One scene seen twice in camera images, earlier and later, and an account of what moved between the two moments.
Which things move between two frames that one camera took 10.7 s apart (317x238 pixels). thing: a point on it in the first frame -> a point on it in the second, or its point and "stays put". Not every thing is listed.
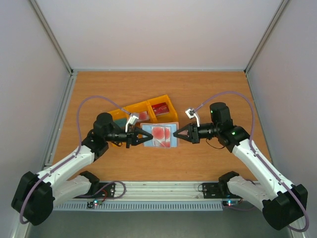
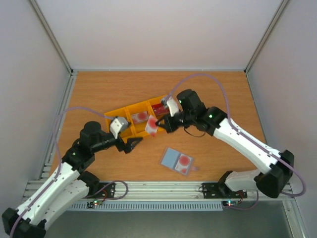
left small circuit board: [90, 204] stays put
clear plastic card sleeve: [162, 133] -> [177, 161]
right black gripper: [195, 133] -> [172, 122]
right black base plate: [212, 191] stays put
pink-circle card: [167, 135] -> [183, 163]
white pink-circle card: [158, 134] -> [151, 127]
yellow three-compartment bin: [159, 109] stays put
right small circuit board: [230, 203] stays put
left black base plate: [108, 191] stays put
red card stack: [160, 108] stays put
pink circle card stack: [142, 115] stays put
